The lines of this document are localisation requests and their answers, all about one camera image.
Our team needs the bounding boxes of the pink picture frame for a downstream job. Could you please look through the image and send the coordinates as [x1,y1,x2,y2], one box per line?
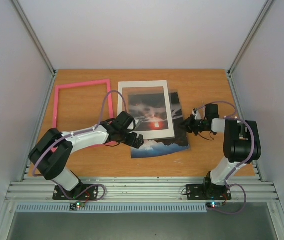
[50,78,115,154]

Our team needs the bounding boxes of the right small circuit board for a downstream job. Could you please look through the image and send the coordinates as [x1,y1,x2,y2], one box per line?
[206,201,224,209]

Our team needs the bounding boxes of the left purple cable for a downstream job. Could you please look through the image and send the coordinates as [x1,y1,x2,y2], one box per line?
[33,90,106,205]

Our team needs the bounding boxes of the aluminium corner post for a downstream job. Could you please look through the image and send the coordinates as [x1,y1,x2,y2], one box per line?
[10,0,56,76]
[226,0,275,77]

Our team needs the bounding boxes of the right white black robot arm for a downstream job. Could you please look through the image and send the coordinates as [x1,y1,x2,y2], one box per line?
[180,101,261,201]

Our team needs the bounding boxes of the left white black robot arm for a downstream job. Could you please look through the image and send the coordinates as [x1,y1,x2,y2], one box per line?
[28,111,144,199]

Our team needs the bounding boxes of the purple cable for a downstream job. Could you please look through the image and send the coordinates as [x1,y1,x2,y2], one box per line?
[33,90,106,205]
[193,100,255,216]

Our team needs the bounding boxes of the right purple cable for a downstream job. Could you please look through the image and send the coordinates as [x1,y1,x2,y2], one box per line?
[193,100,255,216]

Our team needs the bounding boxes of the white mat board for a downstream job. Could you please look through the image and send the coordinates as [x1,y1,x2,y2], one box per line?
[117,80,174,139]

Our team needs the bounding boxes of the sunset landscape photo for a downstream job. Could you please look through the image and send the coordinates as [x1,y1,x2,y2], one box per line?
[128,91,190,159]

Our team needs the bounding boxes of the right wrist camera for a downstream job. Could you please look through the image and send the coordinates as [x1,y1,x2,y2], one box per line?
[192,108,203,120]

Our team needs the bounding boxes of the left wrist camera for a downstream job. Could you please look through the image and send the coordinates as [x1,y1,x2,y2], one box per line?
[133,119,141,129]

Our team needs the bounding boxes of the grey slotted cable duct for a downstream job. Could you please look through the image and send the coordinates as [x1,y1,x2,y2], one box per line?
[15,202,207,214]

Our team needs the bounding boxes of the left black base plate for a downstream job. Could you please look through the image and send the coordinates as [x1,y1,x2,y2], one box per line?
[52,183,101,201]

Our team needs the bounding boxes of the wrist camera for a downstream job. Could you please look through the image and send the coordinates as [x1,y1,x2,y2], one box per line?
[192,108,203,120]
[133,119,141,129]

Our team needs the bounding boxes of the right aluminium corner post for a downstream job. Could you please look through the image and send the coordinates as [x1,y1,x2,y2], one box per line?
[226,0,275,77]

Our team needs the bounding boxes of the left aluminium corner post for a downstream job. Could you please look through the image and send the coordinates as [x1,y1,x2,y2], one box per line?
[10,0,56,76]

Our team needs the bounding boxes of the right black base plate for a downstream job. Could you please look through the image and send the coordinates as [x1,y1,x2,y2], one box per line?
[186,184,232,201]

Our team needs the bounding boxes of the aluminium rail base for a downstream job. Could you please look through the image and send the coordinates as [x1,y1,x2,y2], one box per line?
[5,175,279,203]

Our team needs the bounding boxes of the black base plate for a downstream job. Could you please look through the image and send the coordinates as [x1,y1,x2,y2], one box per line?
[186,184,232,201]
[52,183,101,201]

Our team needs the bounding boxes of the small circuit board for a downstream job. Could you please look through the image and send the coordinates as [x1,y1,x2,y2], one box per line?
[206,201,224,209]
[69,201,86,211]

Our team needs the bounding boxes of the left small circuit board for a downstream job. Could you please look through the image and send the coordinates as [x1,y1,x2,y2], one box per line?
[69,201,86,211]

